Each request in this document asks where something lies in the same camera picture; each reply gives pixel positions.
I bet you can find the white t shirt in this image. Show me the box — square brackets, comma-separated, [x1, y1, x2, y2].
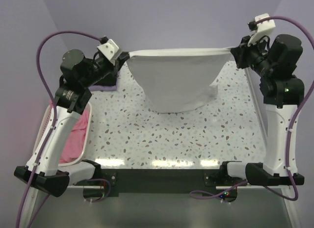
[127, 48, 231, 113]

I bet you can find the pink t shirt in basket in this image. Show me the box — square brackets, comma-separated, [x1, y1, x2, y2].
[59, 109, 90, 164]

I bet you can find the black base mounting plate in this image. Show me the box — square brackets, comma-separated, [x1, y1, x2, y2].
[73, 168, 248, 198]

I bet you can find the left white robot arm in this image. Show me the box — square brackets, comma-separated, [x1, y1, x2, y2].
[14, 49, 130, 197]

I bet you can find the white plastic laundry basket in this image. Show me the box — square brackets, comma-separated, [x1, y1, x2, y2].
[33, 101, 92, 167]

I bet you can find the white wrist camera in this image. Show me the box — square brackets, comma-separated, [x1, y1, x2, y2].
[97, 36, 122, 62]
[248, 13, 276, 46]

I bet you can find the folded lavender t shirt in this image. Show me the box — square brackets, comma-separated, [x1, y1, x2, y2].
[89, 74, 119, 91]

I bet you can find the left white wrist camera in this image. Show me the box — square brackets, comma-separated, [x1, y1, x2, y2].
[97, 36, 122, 62]

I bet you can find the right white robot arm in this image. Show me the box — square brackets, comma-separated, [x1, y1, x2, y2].
[218, 34, 305, 186]

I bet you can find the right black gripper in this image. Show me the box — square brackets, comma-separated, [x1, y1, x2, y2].
[232, 33, 275, 77]

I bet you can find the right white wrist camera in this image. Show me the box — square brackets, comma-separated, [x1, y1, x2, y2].
[248, 13, 276, 46]

